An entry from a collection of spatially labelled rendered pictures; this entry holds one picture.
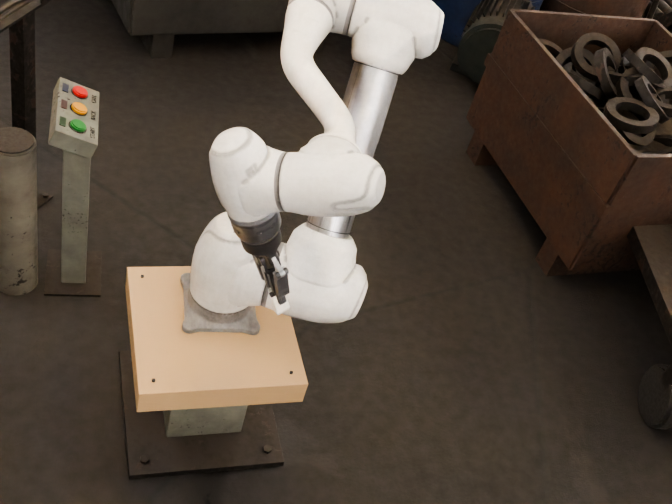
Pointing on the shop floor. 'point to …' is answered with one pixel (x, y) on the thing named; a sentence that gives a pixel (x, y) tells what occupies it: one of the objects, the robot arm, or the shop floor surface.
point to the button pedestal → (74, 197)
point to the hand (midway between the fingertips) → (279, 299)
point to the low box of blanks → (580, 131)
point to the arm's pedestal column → (195, 436)
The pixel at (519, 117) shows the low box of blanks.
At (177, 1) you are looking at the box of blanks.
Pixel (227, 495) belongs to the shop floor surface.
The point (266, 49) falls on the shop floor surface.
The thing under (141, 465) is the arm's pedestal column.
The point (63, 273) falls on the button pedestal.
